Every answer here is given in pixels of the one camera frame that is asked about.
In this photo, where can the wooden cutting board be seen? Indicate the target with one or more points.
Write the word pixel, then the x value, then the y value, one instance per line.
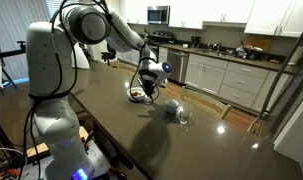
pixel 261 41

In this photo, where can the small white counter cup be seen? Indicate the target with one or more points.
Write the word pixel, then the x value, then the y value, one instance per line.
pixel 185 46

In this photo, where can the black office chair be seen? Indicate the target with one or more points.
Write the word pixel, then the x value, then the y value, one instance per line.
pixel 108 55

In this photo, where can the light gray cup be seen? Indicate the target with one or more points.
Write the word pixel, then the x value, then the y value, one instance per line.
pixel 172 107

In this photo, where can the white window blinds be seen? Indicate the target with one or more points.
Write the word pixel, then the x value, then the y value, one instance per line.
pixel 54 6

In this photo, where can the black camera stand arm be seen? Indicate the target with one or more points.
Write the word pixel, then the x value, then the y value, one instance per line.
pixel 7 53

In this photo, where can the brown food pieces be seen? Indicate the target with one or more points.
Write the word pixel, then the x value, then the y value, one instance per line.
pixel 136 94

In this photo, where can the stainless steel microwave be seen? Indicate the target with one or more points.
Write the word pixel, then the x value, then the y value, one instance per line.
pixel 157 15

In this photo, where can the gray vertical curtain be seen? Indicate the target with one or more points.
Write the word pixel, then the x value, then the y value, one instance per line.
pixel 14 23

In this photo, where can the black coffee maker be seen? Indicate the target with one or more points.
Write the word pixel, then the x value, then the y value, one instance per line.
pixel 195 41

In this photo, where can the white lower kitchen cabinets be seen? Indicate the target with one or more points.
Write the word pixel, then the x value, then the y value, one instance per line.
pixel 241 81

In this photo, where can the white ceramic bowl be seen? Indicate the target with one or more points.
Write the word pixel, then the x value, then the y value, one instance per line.
pixel 133 98

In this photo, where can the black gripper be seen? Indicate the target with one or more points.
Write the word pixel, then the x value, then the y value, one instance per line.
pixel 147 83

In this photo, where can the black kitchen stove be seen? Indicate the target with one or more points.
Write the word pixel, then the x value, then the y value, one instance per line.
pixel 164 35

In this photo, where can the stainless steel refrigerator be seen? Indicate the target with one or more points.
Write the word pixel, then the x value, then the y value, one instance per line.
pixel 277 100

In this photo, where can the pale wooden chair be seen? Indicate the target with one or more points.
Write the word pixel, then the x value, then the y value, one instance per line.
pixel 204 100

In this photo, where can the white upper kitchen cabinets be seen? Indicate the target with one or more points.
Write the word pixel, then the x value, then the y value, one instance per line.
pixel 267 13

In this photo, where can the white molded chair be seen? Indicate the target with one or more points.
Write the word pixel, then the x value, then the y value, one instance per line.
pixel 82 60

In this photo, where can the metal sink faucet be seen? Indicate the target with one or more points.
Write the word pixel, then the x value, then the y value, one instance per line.
pixel 217 46

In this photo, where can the narrow white cabinet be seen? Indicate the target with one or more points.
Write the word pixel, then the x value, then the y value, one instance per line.
pixel 163 53

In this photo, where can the wooden base board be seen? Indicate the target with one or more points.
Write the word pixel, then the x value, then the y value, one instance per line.
pixel 34 150

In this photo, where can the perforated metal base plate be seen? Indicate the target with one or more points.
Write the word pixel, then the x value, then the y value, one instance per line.
pixel 101 160

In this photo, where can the clear drinking glass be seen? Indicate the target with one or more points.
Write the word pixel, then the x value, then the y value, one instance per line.
pixel 184 118

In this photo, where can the pile of dishes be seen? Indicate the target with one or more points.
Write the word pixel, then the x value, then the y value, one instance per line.
pixel 249 52

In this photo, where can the white kitchen cabinets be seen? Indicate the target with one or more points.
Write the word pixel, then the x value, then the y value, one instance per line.
pixel 241 81
pixel 267 13

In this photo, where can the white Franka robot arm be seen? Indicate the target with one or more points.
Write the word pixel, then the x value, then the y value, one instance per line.
pixel 47 60

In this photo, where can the stainless steel dishwasher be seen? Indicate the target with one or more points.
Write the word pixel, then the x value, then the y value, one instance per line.
pixel 179 66

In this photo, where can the dark kitchen countertop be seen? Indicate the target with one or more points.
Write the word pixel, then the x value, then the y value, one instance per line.
pixel 224 57

